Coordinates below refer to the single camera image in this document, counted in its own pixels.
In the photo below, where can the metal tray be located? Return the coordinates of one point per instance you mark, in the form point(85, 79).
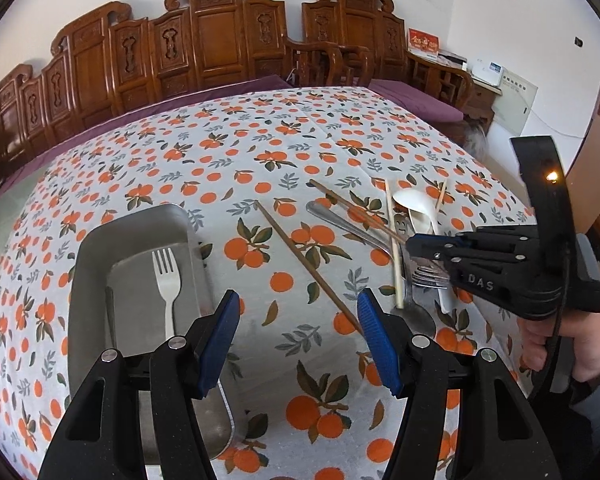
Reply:
point(130, 240)

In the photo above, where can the light bamboo chopstick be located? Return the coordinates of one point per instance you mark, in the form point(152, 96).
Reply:
point(394, 250)
point(440, 202)

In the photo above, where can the brown cardboard panel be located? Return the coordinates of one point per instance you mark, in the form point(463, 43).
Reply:
point(592, 175)

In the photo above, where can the white ceramic spoon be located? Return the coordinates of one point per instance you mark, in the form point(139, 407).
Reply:
point(420, 205)

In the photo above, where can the long carved wooden bench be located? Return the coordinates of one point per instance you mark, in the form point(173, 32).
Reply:
point(215, 35)

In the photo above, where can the grey plastic bag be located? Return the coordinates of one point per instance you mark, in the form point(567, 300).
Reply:
point(472, 135)

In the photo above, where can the wooden armchair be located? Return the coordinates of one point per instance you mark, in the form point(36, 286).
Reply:
point(325, 60)

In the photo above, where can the wooden side table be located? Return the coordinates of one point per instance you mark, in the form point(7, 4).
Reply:
point(445, 82)

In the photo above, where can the dark brown chopstick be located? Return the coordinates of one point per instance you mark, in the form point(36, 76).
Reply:
point(305, 262)
point(345, 204)

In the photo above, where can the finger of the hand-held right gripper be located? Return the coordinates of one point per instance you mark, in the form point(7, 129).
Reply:
point(460, 247)
point(500, 282)

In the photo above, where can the white radiator cover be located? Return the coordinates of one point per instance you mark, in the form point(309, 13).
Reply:
point(515, 102)

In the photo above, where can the red desk calendar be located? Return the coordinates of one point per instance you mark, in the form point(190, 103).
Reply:
point(423, 42)

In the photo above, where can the steel fork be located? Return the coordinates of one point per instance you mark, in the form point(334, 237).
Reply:
point(430, 278)

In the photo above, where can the person's right hand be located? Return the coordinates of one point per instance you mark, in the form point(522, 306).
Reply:
point(595, 350)

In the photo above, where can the white telephone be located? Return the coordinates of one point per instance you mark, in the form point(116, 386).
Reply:
point(485, 72)

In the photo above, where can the short carved wooden bench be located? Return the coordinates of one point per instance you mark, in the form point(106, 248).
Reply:
point(355, 25)

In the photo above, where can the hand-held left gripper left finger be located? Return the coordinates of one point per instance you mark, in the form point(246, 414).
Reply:
point(219, 345)

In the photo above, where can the white plastic fork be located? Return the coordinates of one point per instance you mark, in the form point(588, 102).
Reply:
point(167, 280)

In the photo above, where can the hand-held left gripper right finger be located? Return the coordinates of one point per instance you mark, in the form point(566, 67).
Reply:
point(377, 345)

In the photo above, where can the orange print tablecloth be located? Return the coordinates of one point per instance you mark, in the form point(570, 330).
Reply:
point(280, 160)

